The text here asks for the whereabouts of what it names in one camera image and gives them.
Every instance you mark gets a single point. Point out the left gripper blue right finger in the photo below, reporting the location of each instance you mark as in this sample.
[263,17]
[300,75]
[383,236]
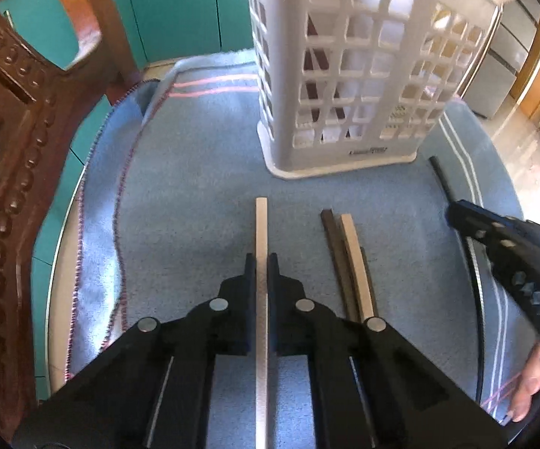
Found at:
[371,389]

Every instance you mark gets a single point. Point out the carved wooden chair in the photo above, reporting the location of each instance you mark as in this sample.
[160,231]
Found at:
[41,107]

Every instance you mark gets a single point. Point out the blue striped towel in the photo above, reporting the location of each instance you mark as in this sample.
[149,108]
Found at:
[165,210]

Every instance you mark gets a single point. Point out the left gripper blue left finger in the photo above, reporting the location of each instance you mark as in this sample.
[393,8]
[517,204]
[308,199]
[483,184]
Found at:
[151,388]

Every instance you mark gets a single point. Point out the teal lower cabinets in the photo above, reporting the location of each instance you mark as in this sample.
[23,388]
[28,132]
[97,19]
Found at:
[158,31]

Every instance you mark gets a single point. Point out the black chopstick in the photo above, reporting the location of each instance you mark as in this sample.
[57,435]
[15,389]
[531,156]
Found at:
[473,275]

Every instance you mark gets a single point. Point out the dark brown chopstick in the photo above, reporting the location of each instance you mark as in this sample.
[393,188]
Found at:
[340,262]

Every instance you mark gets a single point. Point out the cream white chopstick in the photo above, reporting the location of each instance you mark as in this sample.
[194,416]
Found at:
[261,328]

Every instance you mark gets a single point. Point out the person's right hand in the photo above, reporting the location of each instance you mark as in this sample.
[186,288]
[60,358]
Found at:
[527,387]

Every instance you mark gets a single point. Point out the dark olive chopstick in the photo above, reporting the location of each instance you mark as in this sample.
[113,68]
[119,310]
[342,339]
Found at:
[370,284]

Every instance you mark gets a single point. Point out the silver refrigerator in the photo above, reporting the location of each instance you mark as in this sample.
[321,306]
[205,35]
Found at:
[504,59]

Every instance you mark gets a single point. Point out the white plastic utensil basket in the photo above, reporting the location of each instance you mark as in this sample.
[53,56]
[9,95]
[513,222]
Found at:
[387,69]

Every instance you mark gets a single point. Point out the beige chopstick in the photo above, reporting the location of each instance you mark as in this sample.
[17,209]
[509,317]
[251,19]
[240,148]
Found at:
[352,245]

